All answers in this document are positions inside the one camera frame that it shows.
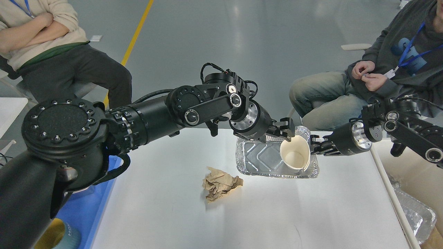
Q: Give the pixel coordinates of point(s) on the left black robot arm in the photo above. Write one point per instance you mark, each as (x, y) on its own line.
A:
(73, 143)

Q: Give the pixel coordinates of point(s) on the blue plastic tray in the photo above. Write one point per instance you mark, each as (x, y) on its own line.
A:
(85, 209)

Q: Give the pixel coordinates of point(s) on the aluminium foil tray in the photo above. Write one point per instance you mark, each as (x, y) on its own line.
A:
(263, 159)

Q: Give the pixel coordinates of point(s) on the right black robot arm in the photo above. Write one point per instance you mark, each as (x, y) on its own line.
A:
(400, 118)

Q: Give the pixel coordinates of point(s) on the person in beige sweater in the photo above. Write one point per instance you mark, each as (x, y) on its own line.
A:
(43, 42)

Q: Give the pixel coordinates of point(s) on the beige waste bin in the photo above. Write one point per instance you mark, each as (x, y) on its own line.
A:
(418, 178)

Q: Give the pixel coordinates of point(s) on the brown paper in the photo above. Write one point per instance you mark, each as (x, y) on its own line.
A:
(219, 184)

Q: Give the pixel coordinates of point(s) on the teal green mug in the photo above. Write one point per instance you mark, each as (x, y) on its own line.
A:
(59, 235)

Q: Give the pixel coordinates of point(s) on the white paper cup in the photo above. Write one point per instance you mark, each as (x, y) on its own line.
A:
(296, 153)

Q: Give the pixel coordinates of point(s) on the white side table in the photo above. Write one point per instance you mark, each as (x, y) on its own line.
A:
(10, 108)

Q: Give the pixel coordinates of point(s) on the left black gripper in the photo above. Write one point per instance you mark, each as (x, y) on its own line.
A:
(258, 123)

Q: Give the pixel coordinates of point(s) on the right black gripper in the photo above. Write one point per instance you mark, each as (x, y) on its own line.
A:
(349, 139)

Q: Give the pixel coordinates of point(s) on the person in dark hoodie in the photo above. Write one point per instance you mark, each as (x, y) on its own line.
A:
(406, 59)

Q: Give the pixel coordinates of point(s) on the white office chair left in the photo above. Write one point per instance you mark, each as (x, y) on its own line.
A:
(80, 88)

